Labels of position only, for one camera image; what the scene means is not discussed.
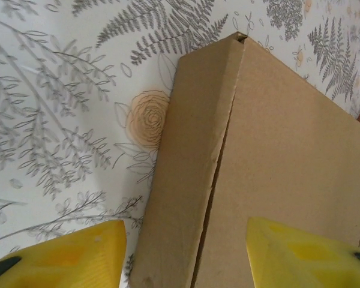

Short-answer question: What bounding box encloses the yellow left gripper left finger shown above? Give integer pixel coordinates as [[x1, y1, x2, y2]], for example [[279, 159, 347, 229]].
[[0, 219, 128, 288]]

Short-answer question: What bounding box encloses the brown cardboard paper box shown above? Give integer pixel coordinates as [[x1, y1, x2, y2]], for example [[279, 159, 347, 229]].
[[131, 31, 360, 288]]

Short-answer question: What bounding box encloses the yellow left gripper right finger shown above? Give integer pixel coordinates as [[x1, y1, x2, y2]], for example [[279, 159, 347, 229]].
[[246, 217, 360, 288]]

